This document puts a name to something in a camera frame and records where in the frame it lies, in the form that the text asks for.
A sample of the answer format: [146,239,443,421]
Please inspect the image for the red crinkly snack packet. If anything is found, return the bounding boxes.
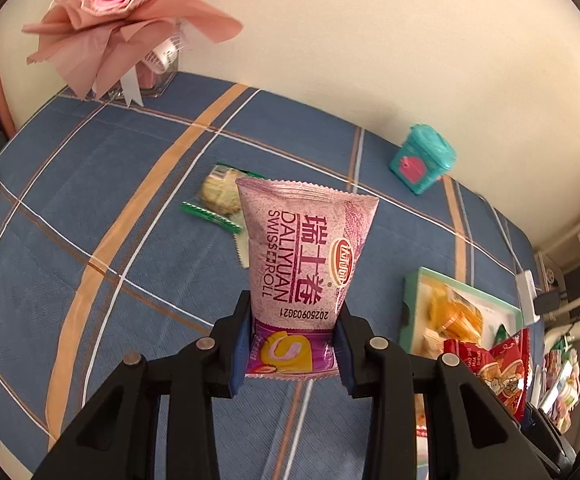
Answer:
[444,328,531,422]

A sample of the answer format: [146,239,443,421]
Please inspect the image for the yellow orange snack bag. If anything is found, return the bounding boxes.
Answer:
[427,285,484,344]

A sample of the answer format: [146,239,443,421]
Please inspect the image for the green snack packet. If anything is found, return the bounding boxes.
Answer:
[493,324,510,346]

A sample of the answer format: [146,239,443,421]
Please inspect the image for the pink swiss roll packet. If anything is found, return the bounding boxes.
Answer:
[237,177,379,380]

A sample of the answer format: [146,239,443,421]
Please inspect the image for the white tray green rim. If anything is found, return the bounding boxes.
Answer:
[398,266,527,461]

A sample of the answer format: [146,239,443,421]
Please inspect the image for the black charger plug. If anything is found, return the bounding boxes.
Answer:
[533,289,561,316]

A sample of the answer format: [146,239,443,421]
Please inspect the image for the white power strip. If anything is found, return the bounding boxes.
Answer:
[514,270,540,326]

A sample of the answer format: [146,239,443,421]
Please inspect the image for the blue plaid tablecloth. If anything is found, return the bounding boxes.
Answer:
[0,74,535,471]

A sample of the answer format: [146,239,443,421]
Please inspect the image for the cookie in clear green wrapper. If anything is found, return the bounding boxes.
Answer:
[180,162,263,234]

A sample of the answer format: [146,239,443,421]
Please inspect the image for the teal toy house box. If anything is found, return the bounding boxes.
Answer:
[389,124,457,195]

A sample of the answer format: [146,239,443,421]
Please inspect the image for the pink flower bouquet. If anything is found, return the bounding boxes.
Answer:
[23,0,242,99]

